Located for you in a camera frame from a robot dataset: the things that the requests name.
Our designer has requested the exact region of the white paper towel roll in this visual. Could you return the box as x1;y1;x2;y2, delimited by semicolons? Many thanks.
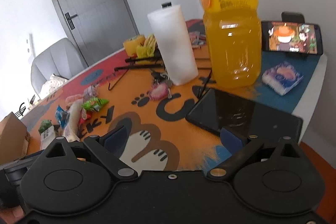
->
147;5;198;86

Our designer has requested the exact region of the grey door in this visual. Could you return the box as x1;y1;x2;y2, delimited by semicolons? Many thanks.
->
52;0;139;65

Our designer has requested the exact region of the phone showing video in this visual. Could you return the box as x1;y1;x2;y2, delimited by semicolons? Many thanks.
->
261;21;323;56

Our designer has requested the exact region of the clear orange snack packet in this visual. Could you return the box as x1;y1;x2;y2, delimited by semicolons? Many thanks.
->
66;94;83;107

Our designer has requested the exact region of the dotted white cushion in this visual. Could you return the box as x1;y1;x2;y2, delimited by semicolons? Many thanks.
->
39;74;68;99

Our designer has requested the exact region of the green snack bag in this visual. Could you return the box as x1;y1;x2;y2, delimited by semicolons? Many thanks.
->
81;97;109;112

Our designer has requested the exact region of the long white snack pack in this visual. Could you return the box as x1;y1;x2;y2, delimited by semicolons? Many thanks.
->
63;99;83;142

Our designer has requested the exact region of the black wire rack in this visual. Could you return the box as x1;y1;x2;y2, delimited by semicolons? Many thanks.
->
108;47;214;98

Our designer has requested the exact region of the green leafy snack packet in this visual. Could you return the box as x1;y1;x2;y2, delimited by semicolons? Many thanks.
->
38;119;52;134

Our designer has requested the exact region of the black door handle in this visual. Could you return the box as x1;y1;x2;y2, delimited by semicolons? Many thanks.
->
64;12;78;30

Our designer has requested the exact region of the red snack packet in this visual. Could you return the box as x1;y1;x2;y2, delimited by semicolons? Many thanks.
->
78;109;92;126

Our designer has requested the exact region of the blue snack packet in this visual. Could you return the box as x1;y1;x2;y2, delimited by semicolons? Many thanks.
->
55;105;70;129

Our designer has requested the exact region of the cardboard box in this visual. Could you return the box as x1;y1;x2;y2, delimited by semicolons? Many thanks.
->
0;112;30;165

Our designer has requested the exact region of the key bunch with pink charm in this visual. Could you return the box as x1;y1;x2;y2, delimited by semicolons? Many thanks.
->
148;71;173;101

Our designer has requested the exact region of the orange juice bottle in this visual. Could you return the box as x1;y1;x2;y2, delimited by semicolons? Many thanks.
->
201;0;261;89

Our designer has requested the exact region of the purple cake packet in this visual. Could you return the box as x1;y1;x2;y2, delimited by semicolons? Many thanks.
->
83;85;99;101

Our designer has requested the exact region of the black shoe rack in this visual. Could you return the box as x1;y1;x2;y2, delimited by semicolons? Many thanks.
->
14;102;26;118

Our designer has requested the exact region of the grey armchair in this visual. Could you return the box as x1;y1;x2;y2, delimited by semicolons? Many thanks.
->
31;38;88;98

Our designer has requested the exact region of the yellow snack packet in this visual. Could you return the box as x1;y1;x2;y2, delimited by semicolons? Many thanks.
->
136;34;157;59

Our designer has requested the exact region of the black tablet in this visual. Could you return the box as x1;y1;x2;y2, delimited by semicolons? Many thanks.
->
186;89;303;144

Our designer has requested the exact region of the colourful cartoon table mat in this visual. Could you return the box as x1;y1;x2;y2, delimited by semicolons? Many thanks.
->
22;45;322;172

